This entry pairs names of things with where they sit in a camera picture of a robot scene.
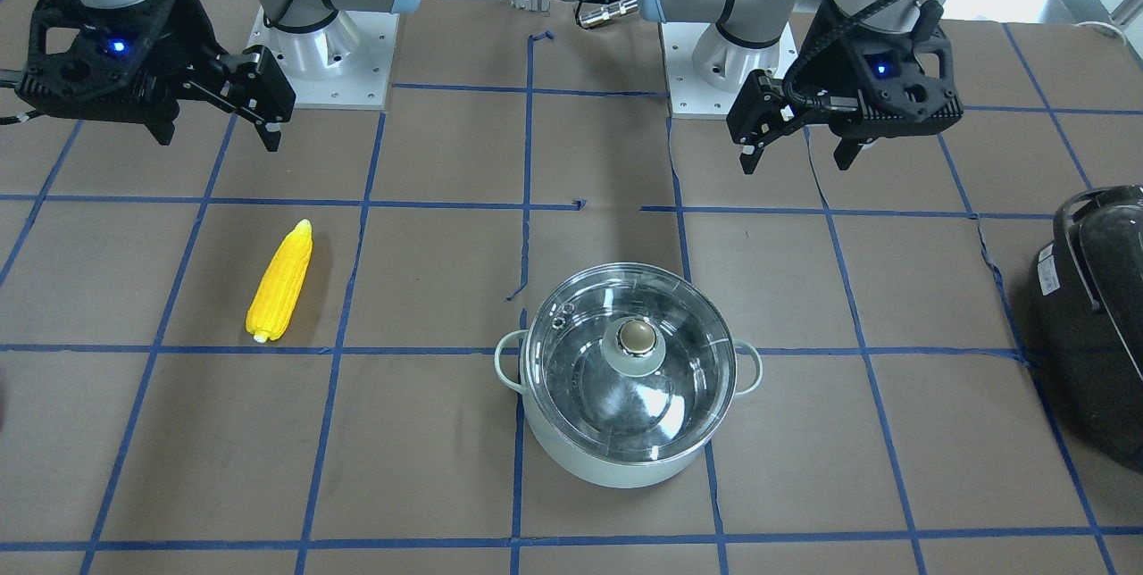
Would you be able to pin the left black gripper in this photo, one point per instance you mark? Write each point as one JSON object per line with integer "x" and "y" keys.
{"x": 828, "y": 66}

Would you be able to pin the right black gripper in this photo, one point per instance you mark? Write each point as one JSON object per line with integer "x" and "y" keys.
{"x": 193, "y": 46}

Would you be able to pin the yellow toy corn cob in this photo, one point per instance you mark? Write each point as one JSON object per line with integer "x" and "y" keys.
{"x": 276, "y": 298}

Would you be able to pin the glass pot lid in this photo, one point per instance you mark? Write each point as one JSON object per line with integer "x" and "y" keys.
{"x": 629, "y": 356}

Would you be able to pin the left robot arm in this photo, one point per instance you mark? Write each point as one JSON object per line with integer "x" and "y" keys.
{"x": 759, "y": 23}

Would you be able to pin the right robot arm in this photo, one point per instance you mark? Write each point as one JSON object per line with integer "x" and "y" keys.
{"x": 295, "y": 16}

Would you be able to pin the black rice cooker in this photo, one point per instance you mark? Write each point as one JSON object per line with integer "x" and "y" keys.
{"x": 1088, "y": 299}

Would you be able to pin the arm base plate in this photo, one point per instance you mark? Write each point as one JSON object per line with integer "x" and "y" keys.
{"x": 705, "y": 71}
{"x": 344, "y": 66}

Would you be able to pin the silver cable connector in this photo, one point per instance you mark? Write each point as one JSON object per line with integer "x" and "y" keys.
{"x": 607, "y": 13}

